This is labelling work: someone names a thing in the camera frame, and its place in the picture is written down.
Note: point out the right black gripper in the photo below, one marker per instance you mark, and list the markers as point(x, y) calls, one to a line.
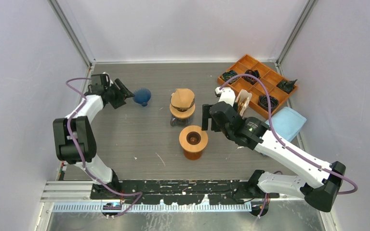
point(206, 115)

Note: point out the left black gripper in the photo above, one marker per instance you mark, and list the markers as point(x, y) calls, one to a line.
point(125, 93)

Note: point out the blue glass dripper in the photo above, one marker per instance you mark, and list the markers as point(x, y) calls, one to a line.
point(142, 96)

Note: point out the brown paper coffee filter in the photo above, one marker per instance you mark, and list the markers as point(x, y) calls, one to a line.
point(182, 97)

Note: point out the grey glass coffee server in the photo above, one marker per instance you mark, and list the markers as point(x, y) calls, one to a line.
point(181, 122)

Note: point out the amber glass carafe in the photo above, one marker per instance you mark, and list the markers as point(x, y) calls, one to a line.
point(193, 156)

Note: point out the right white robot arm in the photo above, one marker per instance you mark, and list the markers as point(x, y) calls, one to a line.
point(316, 181)

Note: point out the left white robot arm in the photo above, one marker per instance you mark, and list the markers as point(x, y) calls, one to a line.
point(73, 135)

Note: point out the orange coffee filter box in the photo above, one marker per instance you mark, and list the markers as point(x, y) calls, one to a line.
point(242, 101)

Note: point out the dark folded item back left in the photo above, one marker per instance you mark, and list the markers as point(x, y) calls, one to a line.
point(228, 75)

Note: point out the dark folded item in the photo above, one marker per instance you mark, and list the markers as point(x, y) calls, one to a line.
point(254, 73)
point(228, 75)
point(287, 85)
point(263, 102)

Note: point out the dark folded item front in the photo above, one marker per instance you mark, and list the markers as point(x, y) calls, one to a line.
point(263, 102)

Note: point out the dark folded item back middle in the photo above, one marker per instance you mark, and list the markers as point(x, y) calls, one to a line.
point(254, 73)

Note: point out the light blue cloth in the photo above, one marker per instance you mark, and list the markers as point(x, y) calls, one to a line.
point(287, 123)

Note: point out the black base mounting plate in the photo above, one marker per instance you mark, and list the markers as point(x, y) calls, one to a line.
point(192, 192)

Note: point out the dark folded item right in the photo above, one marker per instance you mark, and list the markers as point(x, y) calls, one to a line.
point(287, 85)

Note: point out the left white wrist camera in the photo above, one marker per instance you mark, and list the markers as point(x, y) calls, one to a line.
point(109, 82)

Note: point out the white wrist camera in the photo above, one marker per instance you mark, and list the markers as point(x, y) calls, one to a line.
point(226, 95)
point(109, 82)

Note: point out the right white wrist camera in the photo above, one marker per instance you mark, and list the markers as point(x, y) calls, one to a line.
point(226, 95)

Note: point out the white slotted cable duct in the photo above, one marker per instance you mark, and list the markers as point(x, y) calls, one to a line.
point(116, 207)

